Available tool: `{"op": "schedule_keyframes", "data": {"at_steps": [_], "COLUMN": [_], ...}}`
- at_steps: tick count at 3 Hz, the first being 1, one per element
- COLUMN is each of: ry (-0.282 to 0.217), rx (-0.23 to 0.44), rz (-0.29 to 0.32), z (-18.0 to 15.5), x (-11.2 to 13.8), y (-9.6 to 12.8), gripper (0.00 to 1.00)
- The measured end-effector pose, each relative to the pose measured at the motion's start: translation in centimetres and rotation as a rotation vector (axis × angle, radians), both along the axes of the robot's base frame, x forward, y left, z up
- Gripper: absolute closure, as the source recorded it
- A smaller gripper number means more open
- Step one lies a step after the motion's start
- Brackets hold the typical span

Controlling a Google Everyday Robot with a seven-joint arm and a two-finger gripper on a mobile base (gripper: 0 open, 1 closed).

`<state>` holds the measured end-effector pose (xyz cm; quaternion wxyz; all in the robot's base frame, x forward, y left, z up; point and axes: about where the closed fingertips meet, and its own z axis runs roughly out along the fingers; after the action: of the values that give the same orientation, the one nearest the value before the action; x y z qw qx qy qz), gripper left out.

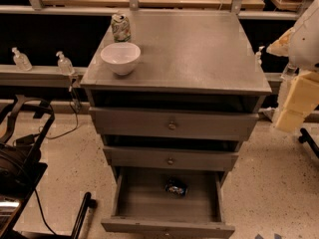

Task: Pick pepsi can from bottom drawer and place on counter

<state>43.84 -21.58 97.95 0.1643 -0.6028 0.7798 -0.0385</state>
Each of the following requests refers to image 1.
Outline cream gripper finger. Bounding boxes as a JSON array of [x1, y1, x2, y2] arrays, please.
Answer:
[[266, 27, 294, 57]]

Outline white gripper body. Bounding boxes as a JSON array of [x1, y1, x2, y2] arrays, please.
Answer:
[[275, 71, 319, 132]]

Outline crushed blue pepsi can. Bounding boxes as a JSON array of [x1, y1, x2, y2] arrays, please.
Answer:
[[164, 178, 187, 196]]

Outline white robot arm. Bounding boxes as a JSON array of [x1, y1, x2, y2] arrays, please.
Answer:
[[266, 0, 319, 132]]

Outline brass top drawer knob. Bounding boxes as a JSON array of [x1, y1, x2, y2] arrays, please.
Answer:
[[168, 120, 176, 130]]

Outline brass drawer knob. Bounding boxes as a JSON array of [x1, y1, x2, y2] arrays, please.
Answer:
[[166, 157, 174, 165], [168, 120, 176, 130]]

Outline grey wooden drawer cabinet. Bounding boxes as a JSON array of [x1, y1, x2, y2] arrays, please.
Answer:
[[80, 9, 273, 239]]

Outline brass middle drawer knob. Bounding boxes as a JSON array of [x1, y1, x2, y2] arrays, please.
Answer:
[[166, 157, 174, 165]]

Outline crushed green white can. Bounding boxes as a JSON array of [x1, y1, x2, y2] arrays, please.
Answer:
[[111, 13, 131, 42]]

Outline grey top drawer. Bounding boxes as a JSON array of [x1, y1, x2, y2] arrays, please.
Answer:
[[89, 108, 258, 141]]

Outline grey middle drawer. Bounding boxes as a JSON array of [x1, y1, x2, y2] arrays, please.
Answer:
[[104, 146, 238, 171]]

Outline grey open bottom drawer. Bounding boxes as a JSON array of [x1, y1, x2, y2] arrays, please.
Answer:
[[102, 167, 235, 239]]

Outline small pump bottle right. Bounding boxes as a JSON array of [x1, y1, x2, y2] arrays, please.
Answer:
[[255, 46, 265, 66]]

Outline black caster leg right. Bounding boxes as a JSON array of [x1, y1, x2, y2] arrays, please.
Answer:
[[298, 128, 319, 158]]

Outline white ceramic bowl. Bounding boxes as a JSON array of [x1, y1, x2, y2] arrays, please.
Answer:
[[101, 42, 141, 76]]

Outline clear pump bottle near cabinet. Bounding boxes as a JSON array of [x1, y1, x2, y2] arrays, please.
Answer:
[[56, 51, 75, 76]]

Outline black bar bottom left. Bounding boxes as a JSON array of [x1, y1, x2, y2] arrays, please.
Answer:
[[71, 192, 97, 239]]

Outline clear pump bottle far left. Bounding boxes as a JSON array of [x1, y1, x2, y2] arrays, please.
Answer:
[[12, 47, 32, 71]]

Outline black chair left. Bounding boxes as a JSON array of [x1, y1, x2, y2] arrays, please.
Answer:
[[0, 95, 55, 239]]

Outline black cable on floor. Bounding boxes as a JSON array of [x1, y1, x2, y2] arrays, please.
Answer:
[[38, 80, 83, 141]]

